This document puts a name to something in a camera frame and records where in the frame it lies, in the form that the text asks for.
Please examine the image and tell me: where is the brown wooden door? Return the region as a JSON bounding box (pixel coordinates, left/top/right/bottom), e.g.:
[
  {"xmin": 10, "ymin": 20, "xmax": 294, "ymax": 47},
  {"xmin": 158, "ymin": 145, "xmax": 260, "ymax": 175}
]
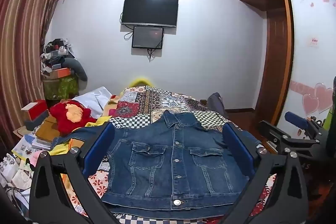
[{"xmin": 256, "ymin": 7, "xmax": 286, "ymax": 125}]

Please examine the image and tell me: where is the pile of household clutter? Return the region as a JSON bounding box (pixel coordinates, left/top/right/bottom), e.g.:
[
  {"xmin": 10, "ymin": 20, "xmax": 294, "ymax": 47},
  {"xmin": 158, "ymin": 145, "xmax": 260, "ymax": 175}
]
[{"xmin": 41, "ymin": 38, "xmax": 75, "ymax": 75}]

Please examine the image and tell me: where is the white heart-print sliding door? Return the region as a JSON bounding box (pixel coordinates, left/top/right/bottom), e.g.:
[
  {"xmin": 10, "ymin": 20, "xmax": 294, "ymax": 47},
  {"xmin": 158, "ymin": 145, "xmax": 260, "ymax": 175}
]
[{"xmin": 287, "ymin": 0, "xmax": 336, "ymax": 140}]

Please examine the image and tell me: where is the orange flat box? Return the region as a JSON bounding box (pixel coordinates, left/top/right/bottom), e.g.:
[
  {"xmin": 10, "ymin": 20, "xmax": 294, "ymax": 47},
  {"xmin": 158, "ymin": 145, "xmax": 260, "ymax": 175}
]
[{"xmin": 50, "ymin": 68, "xmax": 71, "ymax": 78}]

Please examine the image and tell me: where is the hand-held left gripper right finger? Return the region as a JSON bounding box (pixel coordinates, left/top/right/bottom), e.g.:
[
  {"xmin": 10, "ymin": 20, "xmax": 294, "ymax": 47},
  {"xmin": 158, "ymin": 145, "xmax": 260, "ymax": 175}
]
[{"xmin": 222, "ymin": 123, "xmax": 309, "ymax": 224}]

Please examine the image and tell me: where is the grey neck pillow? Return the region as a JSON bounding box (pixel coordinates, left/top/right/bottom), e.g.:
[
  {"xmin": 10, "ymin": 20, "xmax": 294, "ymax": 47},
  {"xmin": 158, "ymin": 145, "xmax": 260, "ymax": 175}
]
[{"xmin": 62, "ymin": 57, "xmax": 88, "ymax": 82}]

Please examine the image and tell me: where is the black wall television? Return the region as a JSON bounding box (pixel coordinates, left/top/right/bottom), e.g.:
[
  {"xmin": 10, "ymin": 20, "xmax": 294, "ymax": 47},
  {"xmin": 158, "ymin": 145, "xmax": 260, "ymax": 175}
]
[{"xmin": 121, "ymin": 0, "xmax": 179, "ymax": 28}]

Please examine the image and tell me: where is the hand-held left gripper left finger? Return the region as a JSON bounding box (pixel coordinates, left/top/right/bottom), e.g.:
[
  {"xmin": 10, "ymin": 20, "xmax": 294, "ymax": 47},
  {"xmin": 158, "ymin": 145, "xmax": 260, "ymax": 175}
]
[{"xmin": 28, "ymin": 122, "xmax": 124, "ymax": 224}]

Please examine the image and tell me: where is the patchwork bedspread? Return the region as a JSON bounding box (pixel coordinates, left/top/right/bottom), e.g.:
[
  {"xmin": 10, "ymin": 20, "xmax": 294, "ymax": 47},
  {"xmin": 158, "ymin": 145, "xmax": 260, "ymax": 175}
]
[{"xmin": 60, "ymin": 85, "xmax": 279, "ymax": 224}]

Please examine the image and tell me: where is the blue denim jacket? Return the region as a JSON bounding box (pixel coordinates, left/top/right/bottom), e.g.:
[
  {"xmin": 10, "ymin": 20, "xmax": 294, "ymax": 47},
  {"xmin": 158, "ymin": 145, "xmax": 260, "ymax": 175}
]
[{"xmin": 51, "ymin": 110, "xmax": 263, "ymax": 215}]

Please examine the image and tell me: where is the small black wall monitor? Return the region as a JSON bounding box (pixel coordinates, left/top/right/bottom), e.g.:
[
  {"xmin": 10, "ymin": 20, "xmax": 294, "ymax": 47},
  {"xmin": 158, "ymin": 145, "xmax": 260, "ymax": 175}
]
[{"xmin": 131, "ymin": 26, "xmax": 164, "ymax": 49}]

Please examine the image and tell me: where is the stack of books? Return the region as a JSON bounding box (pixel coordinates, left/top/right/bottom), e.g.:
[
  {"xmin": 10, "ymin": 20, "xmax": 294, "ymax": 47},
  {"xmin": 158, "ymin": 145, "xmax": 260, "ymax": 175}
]
[{"xmin": 12, "ymin": 132, "xmax": 55, "ymax": 159}]

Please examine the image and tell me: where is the striped brown curtain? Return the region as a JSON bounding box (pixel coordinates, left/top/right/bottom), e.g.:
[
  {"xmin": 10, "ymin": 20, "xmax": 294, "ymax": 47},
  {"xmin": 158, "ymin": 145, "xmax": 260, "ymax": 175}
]
[{"xmin": 0, "ymin": 0, "xmax": 70, "ymax": 151}]

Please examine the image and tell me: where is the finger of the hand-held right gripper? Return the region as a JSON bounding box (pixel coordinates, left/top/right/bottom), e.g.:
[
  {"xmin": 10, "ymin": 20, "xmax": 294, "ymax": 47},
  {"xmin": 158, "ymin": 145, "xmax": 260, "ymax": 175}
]
[
  {"xmin": 258, "ymin": 121, "xmax": 319, "ymax": 154},
  {"xmin": 285, "ymin": 111, "xmax": 324, "ymax": 136}
]

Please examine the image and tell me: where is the brown cardboard box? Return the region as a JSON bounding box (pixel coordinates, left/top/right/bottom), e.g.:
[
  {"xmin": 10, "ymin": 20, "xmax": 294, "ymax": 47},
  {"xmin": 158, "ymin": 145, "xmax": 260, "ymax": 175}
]
[{"xmin": 35, "ymin": 118, "xmax": 61, "ymax": 139}]

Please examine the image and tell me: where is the red box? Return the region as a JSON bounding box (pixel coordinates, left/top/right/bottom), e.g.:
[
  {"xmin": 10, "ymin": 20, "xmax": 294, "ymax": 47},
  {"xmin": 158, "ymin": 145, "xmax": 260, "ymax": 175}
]
[{"xmin": 20, "ymin": 99, "xmax": 49, "ymax": 121}]

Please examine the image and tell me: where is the red plush toy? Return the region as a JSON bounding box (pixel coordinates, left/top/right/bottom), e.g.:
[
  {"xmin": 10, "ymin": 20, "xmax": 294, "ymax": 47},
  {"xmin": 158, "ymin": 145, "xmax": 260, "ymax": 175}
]
[{"xmin": 49, "ymin": 100, "xmax": 97, "ymax": 134}]

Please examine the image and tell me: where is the green patterned box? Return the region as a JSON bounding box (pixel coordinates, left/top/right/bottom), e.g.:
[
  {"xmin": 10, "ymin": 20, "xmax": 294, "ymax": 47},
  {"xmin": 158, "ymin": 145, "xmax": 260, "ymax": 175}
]
[{"xmin": 42, "ymin": 74, "xmax": 79, "ymax": 101}]

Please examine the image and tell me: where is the yellow rounded object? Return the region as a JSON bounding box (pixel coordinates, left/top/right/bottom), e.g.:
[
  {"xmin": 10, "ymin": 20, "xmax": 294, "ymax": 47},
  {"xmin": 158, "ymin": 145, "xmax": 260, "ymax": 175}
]
[{"xmin": 130, "ymin": 76, "xmax": 151, "ymax": 88}]

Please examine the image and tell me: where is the white paper bag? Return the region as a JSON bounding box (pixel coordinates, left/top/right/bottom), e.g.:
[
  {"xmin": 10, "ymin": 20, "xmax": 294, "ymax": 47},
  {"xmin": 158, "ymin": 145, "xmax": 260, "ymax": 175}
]
[{"xmin": 10, "ymin": 158, "xmax": 34, "ymax": 191}]

